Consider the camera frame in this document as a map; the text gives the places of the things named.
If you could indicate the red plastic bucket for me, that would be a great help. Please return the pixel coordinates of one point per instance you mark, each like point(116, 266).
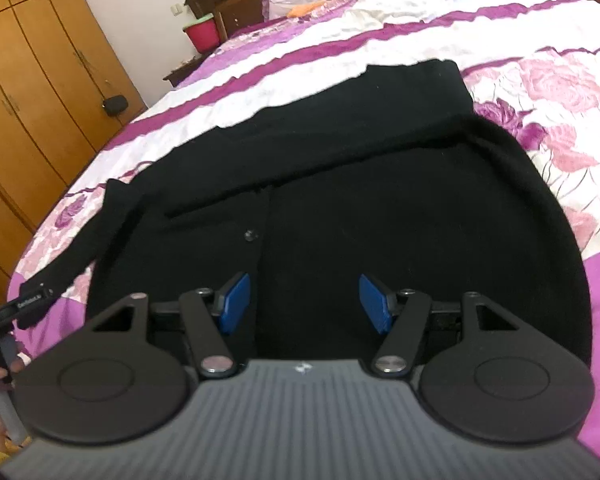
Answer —
point(202, 34)

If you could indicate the black knit cardigan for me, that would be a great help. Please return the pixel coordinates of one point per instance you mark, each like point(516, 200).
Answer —
point(380, 200)

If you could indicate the dark wooden nightstand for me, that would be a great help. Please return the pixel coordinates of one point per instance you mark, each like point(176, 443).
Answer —
point(182, 71)

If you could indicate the pink floral bedspread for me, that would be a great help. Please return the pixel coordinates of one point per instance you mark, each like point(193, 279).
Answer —
point(330, 50)

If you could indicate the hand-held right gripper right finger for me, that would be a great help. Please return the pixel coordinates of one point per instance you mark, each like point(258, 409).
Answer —
point(374, 305)

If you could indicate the black hanging pouch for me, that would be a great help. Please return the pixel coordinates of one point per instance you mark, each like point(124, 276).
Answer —
point(115, 105)

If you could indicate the wooden wardrobe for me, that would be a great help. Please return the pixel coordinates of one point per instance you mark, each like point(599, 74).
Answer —
point(35, 75)

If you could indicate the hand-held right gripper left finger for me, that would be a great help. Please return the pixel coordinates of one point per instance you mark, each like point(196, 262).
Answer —
point(234, 307)

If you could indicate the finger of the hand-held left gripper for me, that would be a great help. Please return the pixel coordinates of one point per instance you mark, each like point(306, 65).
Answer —
point(36, 304)

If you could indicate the white wall switch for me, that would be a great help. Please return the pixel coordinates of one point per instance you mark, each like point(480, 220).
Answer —
point(177, 9)

